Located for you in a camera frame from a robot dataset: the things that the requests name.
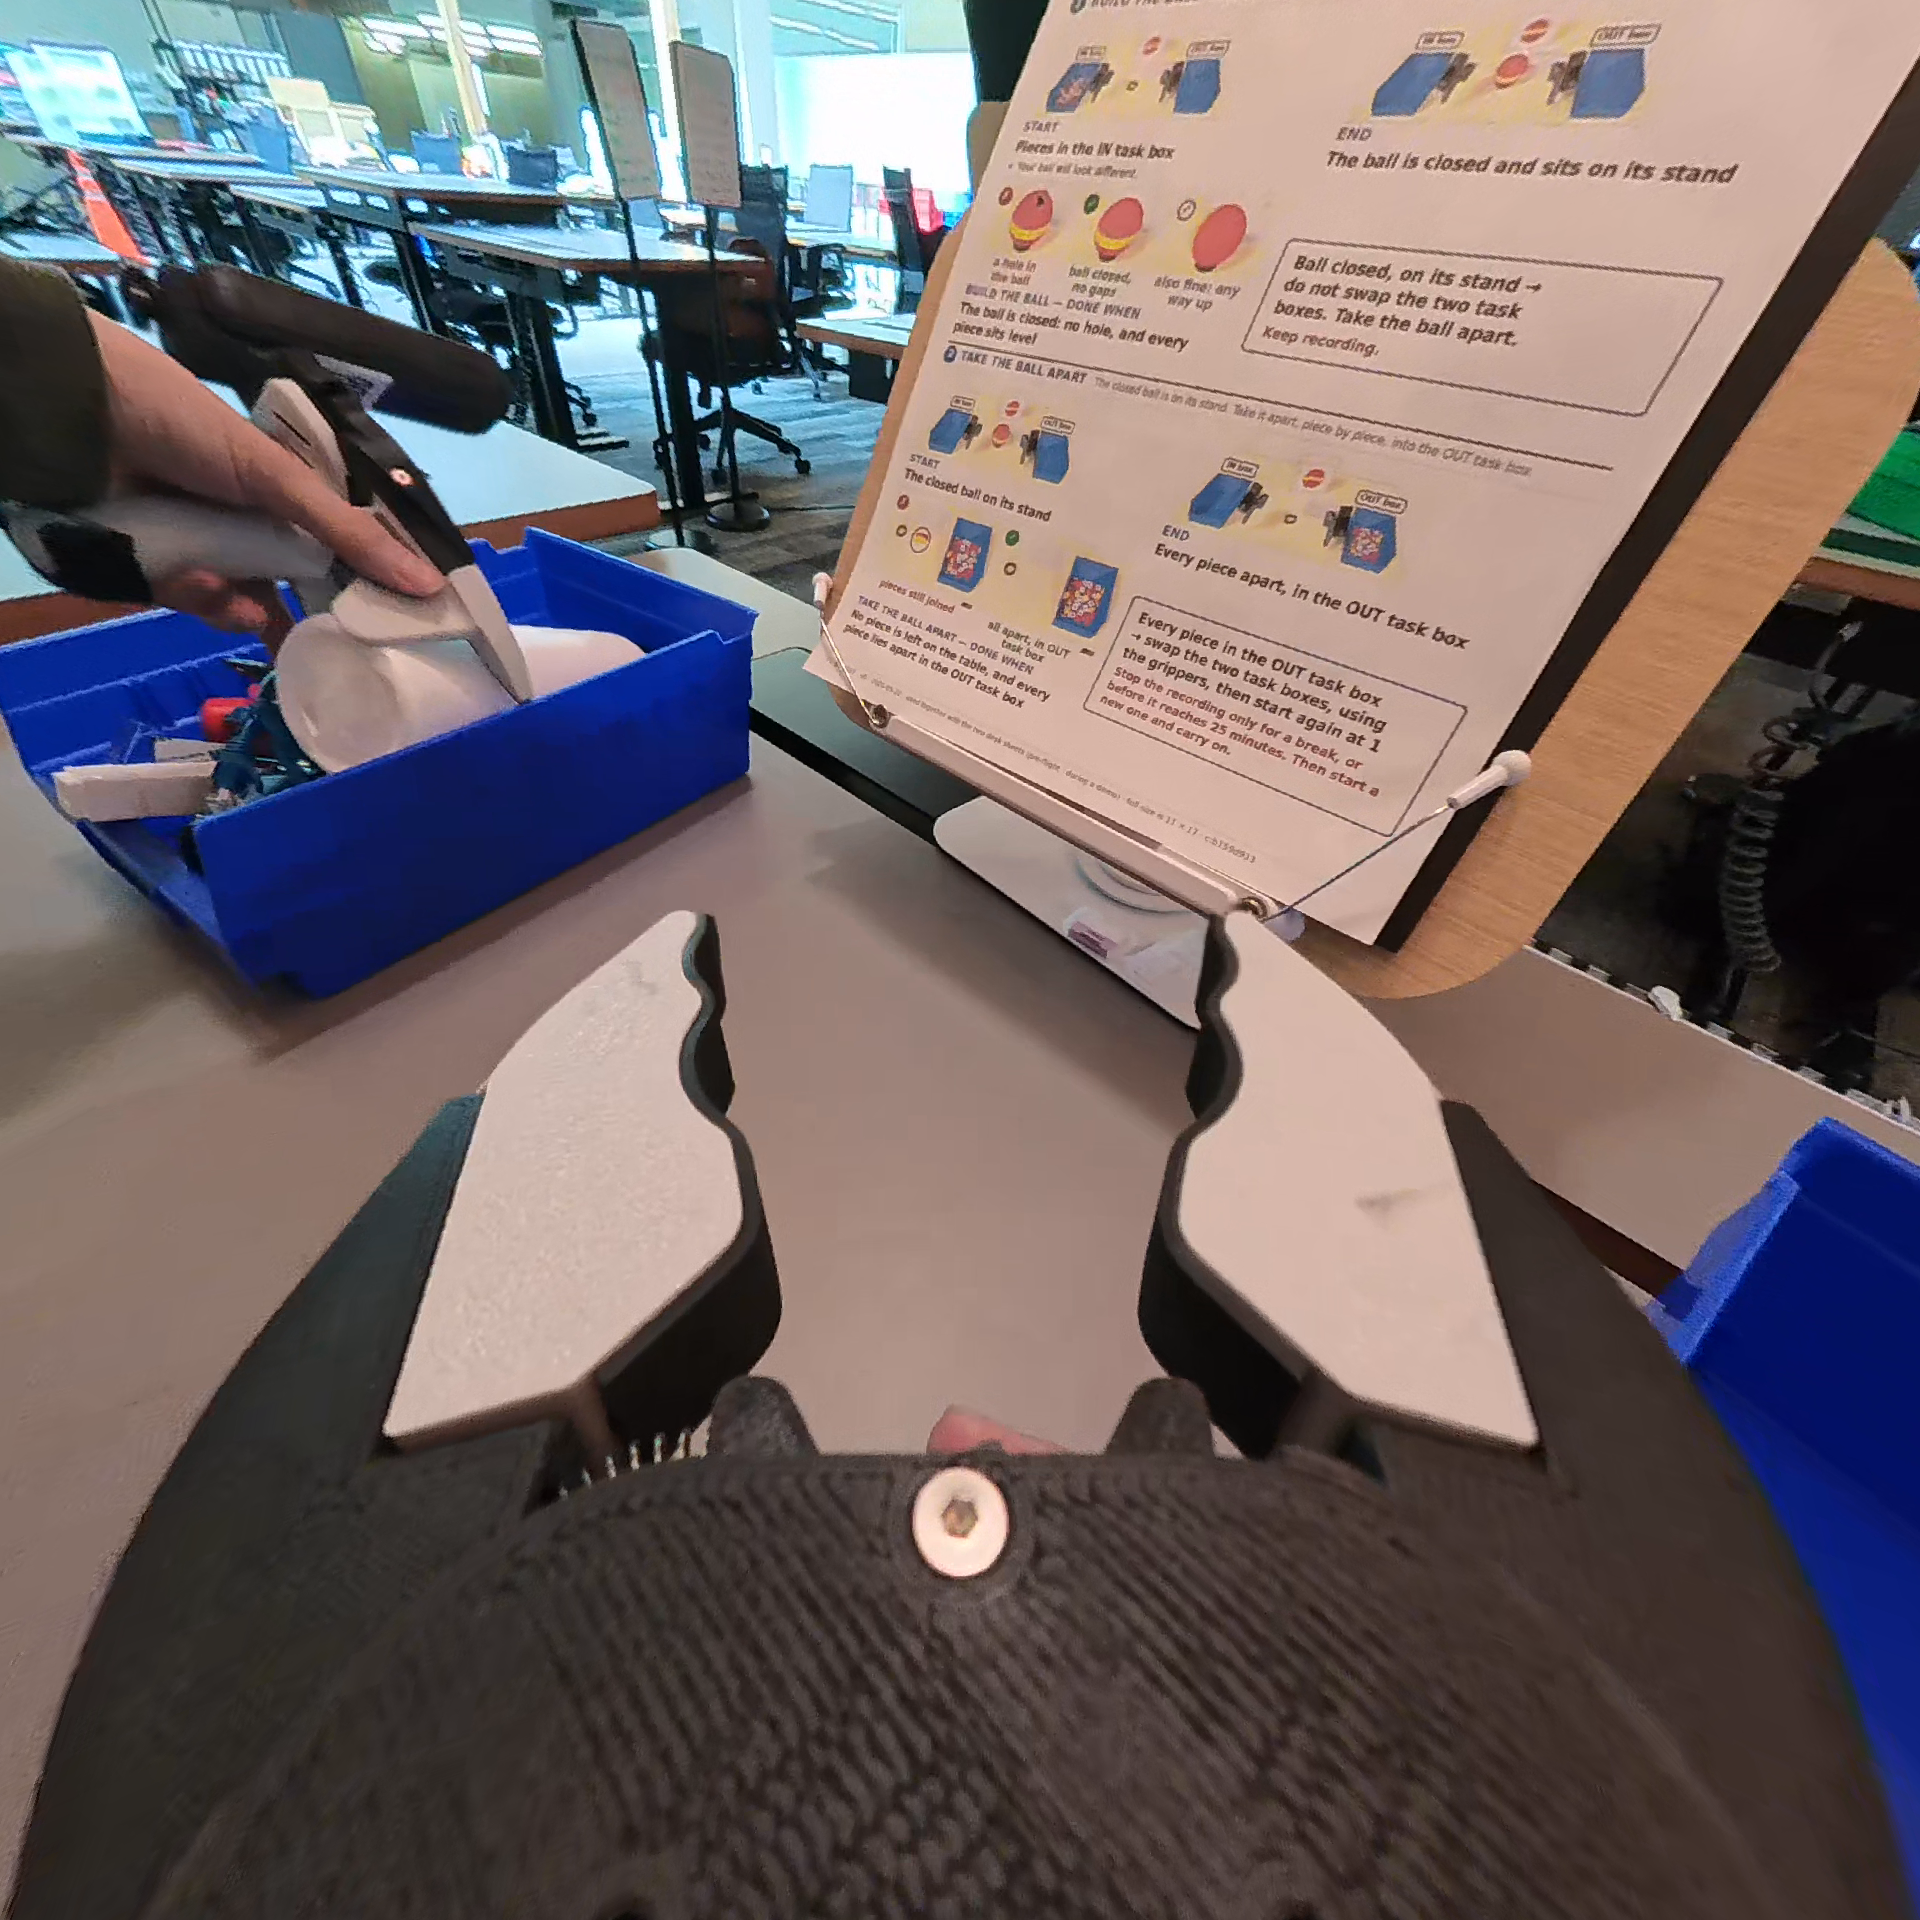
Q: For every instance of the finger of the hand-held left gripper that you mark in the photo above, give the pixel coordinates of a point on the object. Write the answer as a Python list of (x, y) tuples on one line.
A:
[(434, 608)]

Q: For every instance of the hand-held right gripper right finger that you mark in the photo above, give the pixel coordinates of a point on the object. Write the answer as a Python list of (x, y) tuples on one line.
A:
[(1335, 1200)]

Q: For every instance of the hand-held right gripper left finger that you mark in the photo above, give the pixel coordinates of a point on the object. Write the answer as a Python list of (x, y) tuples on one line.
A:
[(585, 1200)]

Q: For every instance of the white cup with lid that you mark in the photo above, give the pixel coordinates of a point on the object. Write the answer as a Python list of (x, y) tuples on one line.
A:
[(434, 705)]

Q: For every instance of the blue plastic bin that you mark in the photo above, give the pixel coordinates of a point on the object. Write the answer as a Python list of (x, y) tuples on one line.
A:
[(1844, 1319), (450, 855)]

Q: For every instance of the person's left forearm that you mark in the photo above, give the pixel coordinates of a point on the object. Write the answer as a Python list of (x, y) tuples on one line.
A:
[(43, 390)]

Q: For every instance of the small red object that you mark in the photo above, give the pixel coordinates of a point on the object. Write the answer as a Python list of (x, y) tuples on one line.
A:
[(224, 713)]

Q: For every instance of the person's left hand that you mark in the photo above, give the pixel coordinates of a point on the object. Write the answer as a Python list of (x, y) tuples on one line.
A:
[(180, 441)]

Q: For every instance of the person's right hand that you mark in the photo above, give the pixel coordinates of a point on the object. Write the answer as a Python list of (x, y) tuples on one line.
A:
[(996, 1434)]

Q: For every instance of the long office desk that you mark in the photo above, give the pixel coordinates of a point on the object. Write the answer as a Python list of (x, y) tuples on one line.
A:
[(599, 247)]

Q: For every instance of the white flat piece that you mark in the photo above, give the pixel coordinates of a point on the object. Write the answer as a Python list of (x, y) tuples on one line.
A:
[(136, 791)]

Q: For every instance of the whiteboard on stand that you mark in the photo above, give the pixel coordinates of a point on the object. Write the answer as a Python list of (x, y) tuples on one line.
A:
[(705, 129), (616, 105)]

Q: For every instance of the black office chair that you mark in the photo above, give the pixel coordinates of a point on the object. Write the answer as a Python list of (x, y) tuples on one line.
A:
[(764, 254)]

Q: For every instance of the white stand base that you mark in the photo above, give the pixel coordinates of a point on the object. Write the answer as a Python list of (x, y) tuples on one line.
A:
[(1020, 855)]

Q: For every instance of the printed instruction sheet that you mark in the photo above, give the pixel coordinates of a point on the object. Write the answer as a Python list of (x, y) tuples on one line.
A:
[(1349, 450)]

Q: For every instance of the green mat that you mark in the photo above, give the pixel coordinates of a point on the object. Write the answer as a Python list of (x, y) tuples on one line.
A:
[(1882, 503)]

